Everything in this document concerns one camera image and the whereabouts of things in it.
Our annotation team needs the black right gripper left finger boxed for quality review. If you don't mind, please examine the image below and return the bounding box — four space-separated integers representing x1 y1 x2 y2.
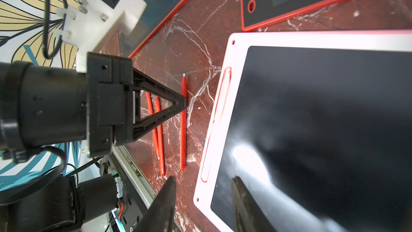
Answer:
133 176 176 232

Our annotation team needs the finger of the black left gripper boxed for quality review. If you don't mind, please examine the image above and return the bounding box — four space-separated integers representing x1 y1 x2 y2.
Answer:
131 67 188 142

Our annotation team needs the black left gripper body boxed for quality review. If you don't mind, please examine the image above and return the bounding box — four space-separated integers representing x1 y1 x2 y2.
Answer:
86 52 133 157

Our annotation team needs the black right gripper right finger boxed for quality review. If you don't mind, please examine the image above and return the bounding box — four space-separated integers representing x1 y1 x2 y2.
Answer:
231 176 276 232

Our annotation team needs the red stylus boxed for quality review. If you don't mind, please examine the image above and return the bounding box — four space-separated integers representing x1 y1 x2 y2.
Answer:
144 91 161 161
180 74 187 171

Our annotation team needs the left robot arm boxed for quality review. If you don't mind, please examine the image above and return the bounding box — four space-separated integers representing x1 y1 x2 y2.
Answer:
1 53 187 232

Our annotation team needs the red stylus beside pink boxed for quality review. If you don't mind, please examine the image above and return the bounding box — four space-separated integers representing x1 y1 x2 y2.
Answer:
144 91 161 161

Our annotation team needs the red stylus angled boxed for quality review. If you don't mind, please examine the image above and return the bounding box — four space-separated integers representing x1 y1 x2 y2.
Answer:
155 96 165 177

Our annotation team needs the red tablet far left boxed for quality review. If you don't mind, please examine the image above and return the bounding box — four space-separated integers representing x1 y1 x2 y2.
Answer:
118 0 187 58

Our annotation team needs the large pink writing tablet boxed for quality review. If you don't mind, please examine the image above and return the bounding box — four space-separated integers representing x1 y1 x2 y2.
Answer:
193 30 412 232

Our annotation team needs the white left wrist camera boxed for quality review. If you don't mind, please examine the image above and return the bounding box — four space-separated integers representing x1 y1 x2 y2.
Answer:
53 0 147 74

